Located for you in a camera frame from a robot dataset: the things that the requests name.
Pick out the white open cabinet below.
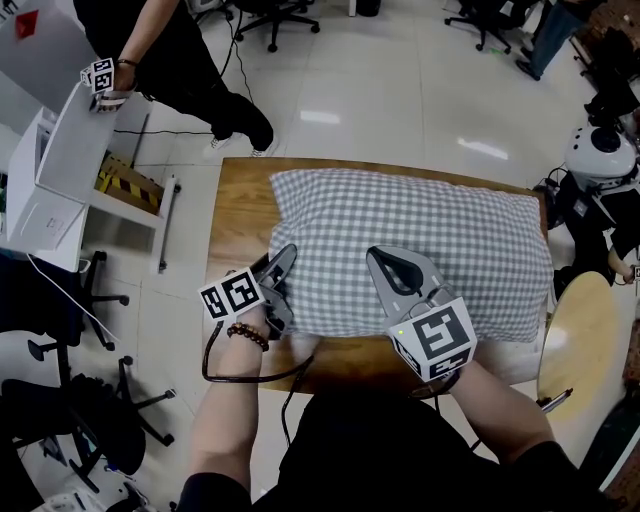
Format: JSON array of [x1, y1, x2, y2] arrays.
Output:
[[3, 81, 180, 275]]

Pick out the person's left forearm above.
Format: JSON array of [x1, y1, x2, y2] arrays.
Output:
[[188, 305, 272, 482]]

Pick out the white round robot head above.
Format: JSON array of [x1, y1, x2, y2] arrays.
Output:
[[564, 124, 640, 194]]

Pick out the person's right forearm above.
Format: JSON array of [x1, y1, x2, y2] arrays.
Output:
[[446, 358, 557, 467]]

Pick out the yellow black striped box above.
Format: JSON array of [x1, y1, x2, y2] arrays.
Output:
[[94, 152, 166, 217]]

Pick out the round wooden stool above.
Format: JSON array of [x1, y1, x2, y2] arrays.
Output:
[[536, 270, 625, 422]]

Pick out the person's black shirt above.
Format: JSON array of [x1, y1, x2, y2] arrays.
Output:
[[175, 388, 619, 512]]

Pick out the thin white cable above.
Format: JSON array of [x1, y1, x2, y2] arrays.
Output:
[[26, 251, 122, 346]]

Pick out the black floor cable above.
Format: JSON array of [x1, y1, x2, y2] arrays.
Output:
[[112, 8, 257, 137]]

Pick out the grey panel with red label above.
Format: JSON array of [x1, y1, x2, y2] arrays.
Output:
[[0, 0, 100, 115]]

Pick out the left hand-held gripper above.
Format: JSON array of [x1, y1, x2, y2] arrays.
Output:
[[198, 243, 300, 342]]

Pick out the metal pen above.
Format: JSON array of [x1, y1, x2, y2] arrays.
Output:
[[536, 387, 575, 415]]

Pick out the black robot body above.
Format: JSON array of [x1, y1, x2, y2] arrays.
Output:
[[533, 167, 640, 301]]

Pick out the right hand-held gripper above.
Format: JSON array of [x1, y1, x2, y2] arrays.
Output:
[[365, 244, 479, 385]]

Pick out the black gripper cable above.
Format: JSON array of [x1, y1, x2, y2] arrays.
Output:
[[201, 321, 317, 448], [408, 372, 482, 454]]

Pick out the black office chair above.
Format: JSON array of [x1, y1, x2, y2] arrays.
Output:
[[0, 353, 177, 495], [230, 0, 322, 54], [0, 248, 132, 387], [443, 0, 542, 55]]

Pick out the brown bead bracelet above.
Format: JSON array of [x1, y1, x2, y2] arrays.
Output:
[[226, 321, 272, 353]]

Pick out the grey checked pillowcase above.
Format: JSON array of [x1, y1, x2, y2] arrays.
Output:
[[267, 167, 555, 345]]

